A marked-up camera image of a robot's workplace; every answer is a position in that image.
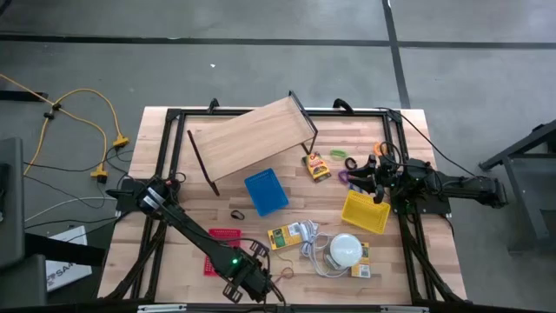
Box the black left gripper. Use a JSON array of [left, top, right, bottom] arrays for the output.
[[222, 240, 279, 304]]

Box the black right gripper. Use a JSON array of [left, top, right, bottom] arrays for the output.
[[347, 154, 409, 205]]

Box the thin rubber band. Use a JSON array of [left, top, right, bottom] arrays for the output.
[[272, 248, 295, 281]]

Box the yellow green crayon box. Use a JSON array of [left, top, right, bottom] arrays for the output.
[[266, 222, 306, 251], [349, 242, 373, 280]]

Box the orange snack packet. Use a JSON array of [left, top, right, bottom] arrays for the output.
[[301, 150, 333, 183]]

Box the wooden desk shelf riser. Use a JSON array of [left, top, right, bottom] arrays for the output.
[[186, 90, 320, 197]]

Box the yellow plastic basket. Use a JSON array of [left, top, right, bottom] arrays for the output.
[[341, 190, 392, 236]]

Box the red plastic basket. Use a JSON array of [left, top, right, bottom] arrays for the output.
[[202, 227, 243, 278]]

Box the white mushroom table lamp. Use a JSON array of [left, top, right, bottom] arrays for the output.
[[322, 232, 364, 274]]

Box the blue plastic basket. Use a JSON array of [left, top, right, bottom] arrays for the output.
[[243, 168, 290, 217]]

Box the black side table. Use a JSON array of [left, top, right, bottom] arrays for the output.
[[479, 117, 556, 256]]

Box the white printed carton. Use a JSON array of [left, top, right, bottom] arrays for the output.
[[45, 224, 94, 293]]

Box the black stand leg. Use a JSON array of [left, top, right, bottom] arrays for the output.
[[23, 232, 108, 267]]

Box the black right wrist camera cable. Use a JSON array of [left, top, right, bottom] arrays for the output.
[[377, 141, 406, 183]]

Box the black metal table frame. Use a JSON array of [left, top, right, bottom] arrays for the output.
[[98, 106, 469, 305]]

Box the silver metal bracket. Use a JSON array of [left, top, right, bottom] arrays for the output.
[[137, 303, 188, 313], [380, 305, 430, 313]]

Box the white floor cable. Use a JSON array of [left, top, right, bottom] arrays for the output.
[[23, 196, 121, 223]]

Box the yellow extension cord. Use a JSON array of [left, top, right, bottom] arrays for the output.
[[0, 72, 131, 183]]

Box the black floor bracket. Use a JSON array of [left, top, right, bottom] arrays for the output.
[[0, 90, 49, 103]]

